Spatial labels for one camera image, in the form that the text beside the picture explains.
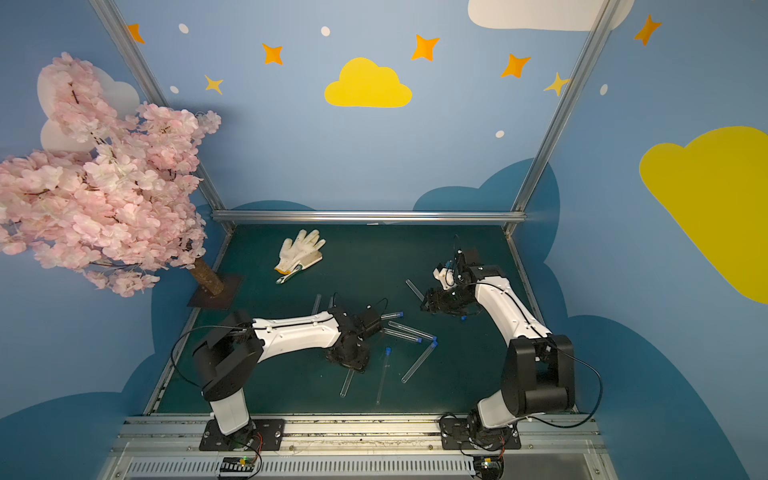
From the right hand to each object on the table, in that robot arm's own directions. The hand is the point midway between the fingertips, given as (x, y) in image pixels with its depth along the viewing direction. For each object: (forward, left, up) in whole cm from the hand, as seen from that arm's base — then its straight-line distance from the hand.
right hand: (438, 305), depth 87 cm
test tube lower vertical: (-11, +14, -10) cm, 21 cm away
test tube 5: (-14, +5, -10) cm, 18 cm away
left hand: (-14, +23, -10) cm, 29 cm away
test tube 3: (+12, +6, -11) cm, 18 cm away
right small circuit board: (-37, -13, -14) cm, 42 cm away
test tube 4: (-21, +25, -10) cm, 34 cm away
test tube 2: (+3, +34, -9) cm, 36 cm away
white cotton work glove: (+25, +49, -9) cm, 56 cm away
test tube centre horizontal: (+2, +13, -12) cm, 18 cm away
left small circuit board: (-41, +50, -13) cm, 66 cm away
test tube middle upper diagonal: (-3, +7, -11) cm, 13 cm away
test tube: (+4, +39, -10) cm, 41 cm away
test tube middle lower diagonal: (-5, +10, -11) cm, 15 cm away
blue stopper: (+2, -10, -10) cm, 15 cm away
